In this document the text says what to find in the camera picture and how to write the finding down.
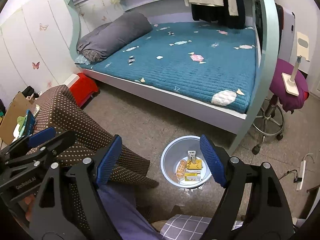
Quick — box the yellow white medicine box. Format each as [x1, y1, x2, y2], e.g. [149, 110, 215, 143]
[187, 159, 202, 170]

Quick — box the white orange plastic bag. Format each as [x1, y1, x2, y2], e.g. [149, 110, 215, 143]
[176, 159, 187, 182]

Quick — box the light blue trash bin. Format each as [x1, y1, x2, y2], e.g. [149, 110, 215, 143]
[161, 135, 212, 189]

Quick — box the person's left hand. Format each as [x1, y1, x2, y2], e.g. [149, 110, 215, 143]
[24, 194, 36, 221]

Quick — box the brown polka dot tablecloth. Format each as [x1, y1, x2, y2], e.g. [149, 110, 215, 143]
[24, 84, 160, 230]

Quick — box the green crumpled wrapper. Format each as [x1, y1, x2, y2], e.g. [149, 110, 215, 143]
[17, 116, 27, 137]

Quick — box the cardboard box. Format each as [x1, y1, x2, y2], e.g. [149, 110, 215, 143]
[0, 92, 31, 145]

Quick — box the red storage stool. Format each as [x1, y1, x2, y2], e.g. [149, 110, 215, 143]
[69, 73, 99, 107]

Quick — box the white power strip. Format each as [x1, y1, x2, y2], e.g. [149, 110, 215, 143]
[296, 160, 306, 191]

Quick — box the purple trouser leg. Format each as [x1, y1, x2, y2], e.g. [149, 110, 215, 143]
[98, 182, 162, 240]

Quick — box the checked grey slipper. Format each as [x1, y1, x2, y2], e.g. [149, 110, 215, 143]
[159, 213, 245, 240]

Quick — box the purple swivel stool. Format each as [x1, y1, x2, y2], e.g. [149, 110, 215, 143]
[252, 59, 309, 155]

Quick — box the grey folded duvet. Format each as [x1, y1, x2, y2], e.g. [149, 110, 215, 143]
[76, 12, 152, 62]

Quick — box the teal candy print mattress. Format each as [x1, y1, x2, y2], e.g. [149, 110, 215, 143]
[82, 22, 257, 114]

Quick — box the white phone stand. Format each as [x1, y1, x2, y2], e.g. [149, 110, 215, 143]
[281, 32, 310, 96]

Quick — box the black hanging garment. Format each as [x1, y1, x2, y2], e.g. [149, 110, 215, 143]
[191, 0, 246, 29]

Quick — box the white bed frame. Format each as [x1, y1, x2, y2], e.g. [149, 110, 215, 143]
[60, 0, 279, 156]

